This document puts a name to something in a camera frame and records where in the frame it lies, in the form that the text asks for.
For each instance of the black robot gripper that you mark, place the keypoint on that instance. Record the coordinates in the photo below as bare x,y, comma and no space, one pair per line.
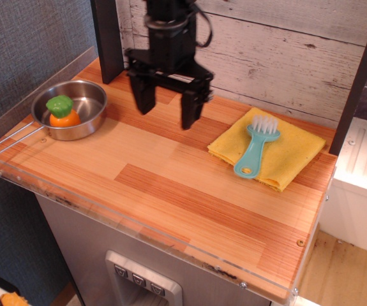
170,62

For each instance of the teal scrubber brush white bristles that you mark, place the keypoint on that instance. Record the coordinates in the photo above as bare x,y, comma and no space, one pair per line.
263,129

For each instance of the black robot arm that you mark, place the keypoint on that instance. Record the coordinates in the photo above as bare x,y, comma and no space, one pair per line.
173,10

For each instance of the orange toy carrot green top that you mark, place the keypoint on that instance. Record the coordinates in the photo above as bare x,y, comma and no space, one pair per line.
62,114

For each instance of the folded yellow cloth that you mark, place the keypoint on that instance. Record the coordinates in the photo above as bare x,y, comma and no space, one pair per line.
282,160

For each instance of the small steel saucepan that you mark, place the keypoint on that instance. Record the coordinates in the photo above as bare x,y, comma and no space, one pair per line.
89,101

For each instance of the clear acrylic edge guard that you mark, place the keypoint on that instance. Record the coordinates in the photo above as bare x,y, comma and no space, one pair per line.
193,206

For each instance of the grey toy fridge cabinet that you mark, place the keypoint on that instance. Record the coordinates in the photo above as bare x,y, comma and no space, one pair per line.
84,242

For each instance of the silver ice dispenser panel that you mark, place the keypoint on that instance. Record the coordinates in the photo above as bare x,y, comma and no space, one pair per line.
135,284

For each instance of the white toy sink unit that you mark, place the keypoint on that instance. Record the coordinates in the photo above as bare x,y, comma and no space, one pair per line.
344,212

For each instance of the orange object bottom left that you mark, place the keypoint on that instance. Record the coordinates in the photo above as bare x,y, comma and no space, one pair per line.
13,299

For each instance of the dark vertical post left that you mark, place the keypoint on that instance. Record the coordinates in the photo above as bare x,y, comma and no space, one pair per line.
108,38

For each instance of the dark vertical post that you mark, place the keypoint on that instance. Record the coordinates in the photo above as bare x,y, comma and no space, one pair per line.
108,38
350,106

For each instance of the dark vertical post right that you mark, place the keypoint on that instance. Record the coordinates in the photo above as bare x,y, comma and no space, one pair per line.
350,106

